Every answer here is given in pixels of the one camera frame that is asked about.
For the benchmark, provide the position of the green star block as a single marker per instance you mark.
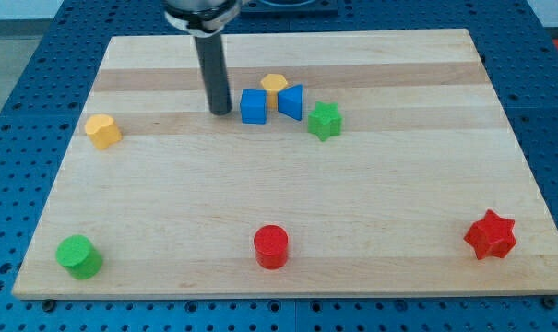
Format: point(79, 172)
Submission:
point(324, 121)

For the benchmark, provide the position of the yellow hexagon block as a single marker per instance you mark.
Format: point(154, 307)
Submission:
point(273, 84)

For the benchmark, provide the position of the yellow heart block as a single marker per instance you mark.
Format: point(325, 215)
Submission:
point(102, 131)

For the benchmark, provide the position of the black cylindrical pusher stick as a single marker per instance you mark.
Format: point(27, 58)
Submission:
point(214, 73)

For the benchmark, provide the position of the green cylinder block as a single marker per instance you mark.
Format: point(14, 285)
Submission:
point(79, 257)

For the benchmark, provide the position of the blue perforated table mat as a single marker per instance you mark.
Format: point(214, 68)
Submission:
point(41, 112)

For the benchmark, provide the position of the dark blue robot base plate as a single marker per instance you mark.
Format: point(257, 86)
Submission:
point(258, 8)

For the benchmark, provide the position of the blue cube block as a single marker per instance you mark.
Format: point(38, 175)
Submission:
point(253, 106)

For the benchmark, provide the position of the red star block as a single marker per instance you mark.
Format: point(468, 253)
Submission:
point(491, 236)

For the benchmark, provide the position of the red cylinder block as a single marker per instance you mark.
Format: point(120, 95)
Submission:
point(271, 243)

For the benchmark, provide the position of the wooden board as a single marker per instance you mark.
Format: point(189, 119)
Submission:
point(379, 211)

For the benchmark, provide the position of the blue triangle block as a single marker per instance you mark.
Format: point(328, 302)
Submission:
point(290, 102)

